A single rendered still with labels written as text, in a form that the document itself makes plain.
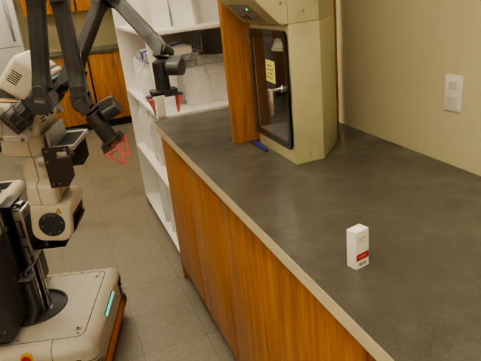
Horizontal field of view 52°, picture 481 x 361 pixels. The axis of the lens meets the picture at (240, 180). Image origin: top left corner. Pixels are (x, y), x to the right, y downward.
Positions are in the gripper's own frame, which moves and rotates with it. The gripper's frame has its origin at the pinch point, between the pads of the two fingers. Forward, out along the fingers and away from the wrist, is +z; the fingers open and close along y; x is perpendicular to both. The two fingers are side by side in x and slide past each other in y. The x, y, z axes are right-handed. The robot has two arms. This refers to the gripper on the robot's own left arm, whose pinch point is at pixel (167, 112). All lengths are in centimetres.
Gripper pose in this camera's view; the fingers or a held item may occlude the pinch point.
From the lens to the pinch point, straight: 201.1
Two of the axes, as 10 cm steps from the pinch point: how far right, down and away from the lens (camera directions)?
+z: 1.0, 9.3, 3.6
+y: 9.3, -2.2, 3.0
